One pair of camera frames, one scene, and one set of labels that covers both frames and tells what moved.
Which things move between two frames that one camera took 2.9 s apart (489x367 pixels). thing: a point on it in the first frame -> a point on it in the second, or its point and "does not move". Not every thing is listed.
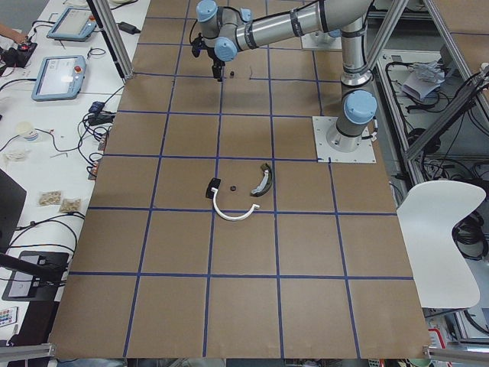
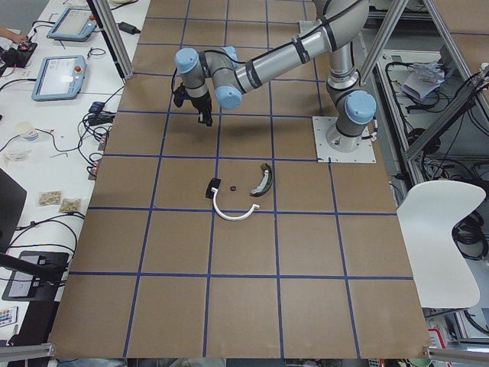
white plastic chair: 428,215 does not move
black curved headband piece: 265,183 does not move
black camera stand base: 37,276 does not move
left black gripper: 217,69 -> 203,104
